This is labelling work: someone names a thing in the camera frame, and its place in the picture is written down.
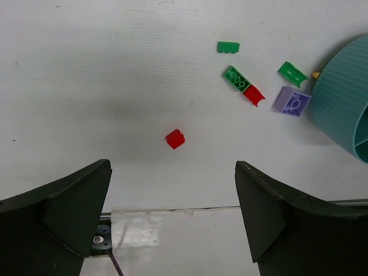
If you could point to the green curved lego tile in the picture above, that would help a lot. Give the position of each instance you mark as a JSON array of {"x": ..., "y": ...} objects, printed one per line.
[{"x": 292, "y": 74}]

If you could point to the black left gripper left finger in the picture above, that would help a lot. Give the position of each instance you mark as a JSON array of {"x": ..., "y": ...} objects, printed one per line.
[{"x": 50, "y": 229}]

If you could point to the small green lego plate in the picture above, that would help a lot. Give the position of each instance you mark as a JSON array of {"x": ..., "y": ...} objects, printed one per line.
[{"x": 227, "y": 47}]

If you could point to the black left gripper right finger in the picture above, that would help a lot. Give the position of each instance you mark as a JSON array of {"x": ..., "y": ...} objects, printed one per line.
[{"x": 290, "y": 232}]

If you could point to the small red lego brick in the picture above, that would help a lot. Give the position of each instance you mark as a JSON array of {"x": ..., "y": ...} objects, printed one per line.
[{"x": 175, "y": 139}]

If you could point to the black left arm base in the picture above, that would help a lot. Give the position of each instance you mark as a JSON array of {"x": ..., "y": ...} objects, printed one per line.
[{"x": 103, "y": 237}]

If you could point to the red lego tile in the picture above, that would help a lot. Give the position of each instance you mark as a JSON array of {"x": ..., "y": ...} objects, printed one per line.
[{"x": 253, "y": 95}]

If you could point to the green two-stud lego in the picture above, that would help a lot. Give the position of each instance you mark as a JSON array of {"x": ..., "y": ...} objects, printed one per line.
[{"x": 236, "y": 79}]

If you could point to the lavender inverted square lego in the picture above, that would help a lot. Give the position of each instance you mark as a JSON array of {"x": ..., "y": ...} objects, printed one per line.
[{"x": 291, "y": 101}]

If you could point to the brown lego plate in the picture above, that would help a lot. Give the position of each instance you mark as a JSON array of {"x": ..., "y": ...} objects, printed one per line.
[{"x": 315, "y": 75}]

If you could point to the teal round divided container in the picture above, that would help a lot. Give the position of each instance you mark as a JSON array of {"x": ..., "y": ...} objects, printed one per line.
[{"x": 339, "y": 105}]

